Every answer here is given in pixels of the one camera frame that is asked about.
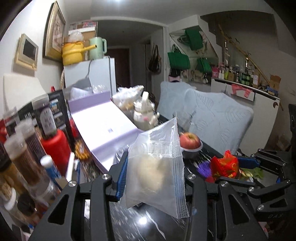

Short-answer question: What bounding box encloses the purple tassel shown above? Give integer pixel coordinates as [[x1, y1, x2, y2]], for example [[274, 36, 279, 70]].
[[194, 161, 212, 179]]

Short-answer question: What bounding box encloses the clear zip bag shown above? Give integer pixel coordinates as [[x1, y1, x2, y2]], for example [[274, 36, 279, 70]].
[[123, 118, 189, 219]]

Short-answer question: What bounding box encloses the nutritious cereal packet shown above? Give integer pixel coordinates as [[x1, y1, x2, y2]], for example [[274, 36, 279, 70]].
[[239, 167, 264, 182]]

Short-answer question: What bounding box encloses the red gold snack packet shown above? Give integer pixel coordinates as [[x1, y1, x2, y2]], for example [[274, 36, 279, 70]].
[[205, 150, 239, 183]]

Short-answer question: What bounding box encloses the white cabinet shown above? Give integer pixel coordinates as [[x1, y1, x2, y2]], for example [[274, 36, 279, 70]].
[[211, 78, 280, 155]]

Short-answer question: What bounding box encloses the small metal bowl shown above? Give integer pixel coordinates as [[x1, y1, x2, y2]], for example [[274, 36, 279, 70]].
[[181, 142, 203, 159]]

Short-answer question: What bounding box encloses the leaf-pattern grey cushion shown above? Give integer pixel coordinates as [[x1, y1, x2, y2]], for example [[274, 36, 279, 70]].
[[184, 89, 254, 154]]

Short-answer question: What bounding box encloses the red container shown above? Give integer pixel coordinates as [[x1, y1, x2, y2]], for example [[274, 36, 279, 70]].
[[41, 130, 71, 176]]

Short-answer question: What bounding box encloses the red apple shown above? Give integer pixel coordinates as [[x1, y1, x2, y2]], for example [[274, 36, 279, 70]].
[[180, 132, 201, 150]]

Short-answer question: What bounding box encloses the lavender gift box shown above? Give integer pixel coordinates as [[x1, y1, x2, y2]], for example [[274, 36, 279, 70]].
[[68, 91, 142, 173]]

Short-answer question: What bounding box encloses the black product box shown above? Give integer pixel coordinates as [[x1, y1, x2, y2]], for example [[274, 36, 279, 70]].
[[18, 90, 75, 150]]

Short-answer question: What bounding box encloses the dark label bottle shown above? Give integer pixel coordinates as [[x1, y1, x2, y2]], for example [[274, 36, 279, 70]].
[[32, 94, 57, 140]]

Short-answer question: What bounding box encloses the cream cartoon water bottle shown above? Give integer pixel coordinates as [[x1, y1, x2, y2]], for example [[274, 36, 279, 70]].
[[133, 91, 160, 131]]

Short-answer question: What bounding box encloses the plastic bag of food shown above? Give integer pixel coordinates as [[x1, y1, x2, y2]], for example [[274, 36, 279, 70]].
[[112, 85, 144, 115]]

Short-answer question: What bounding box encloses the white mini fridge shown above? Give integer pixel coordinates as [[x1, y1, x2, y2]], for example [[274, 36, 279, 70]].
[[64, 56, 117, 95]]

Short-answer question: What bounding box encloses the green tote bag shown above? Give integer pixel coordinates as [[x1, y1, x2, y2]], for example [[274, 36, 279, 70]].
[[168, 44, 191, 70]]

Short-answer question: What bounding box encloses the yellow pot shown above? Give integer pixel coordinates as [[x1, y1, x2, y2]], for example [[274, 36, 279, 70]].
[[62, 42, 97, 66]]

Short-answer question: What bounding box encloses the green electric kettle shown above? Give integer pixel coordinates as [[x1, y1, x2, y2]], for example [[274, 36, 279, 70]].
[[89, 37, 107, 59]]

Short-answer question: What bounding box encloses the gold framed picture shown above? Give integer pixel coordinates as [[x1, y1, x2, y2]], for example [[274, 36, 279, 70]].
[[43, 1, 66, 62]]

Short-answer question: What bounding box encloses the wall intercom panel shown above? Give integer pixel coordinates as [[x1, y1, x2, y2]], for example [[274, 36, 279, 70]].
[[15, 34, 39, 71]]

